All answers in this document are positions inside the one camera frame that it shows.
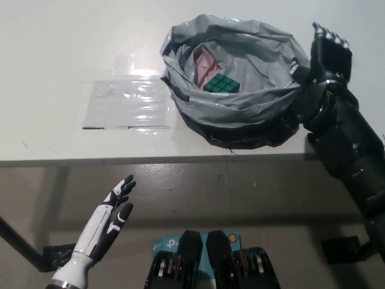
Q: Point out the rubik's cube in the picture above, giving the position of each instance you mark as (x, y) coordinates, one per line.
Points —
(221, 84)

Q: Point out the black table leg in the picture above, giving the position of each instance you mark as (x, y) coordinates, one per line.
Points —
(365, 251)
(18, 239)

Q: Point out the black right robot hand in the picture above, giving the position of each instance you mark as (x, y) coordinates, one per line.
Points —
(331, 60)

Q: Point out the grey plastic bag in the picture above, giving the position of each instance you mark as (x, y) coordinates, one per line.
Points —
(240, 102)

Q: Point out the pink paper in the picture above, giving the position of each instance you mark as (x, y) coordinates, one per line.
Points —
(206, 64)

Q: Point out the clear plastic tape sheet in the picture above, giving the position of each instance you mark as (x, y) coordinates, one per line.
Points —
(120, 105)

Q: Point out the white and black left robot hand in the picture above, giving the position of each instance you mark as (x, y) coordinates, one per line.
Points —
(96, 231)

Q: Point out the black floor tape patch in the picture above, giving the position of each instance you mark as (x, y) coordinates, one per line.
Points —
(57, 257)
(340, 247)

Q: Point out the black and teal robot torso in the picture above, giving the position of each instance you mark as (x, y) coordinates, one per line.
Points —
(189, 256)

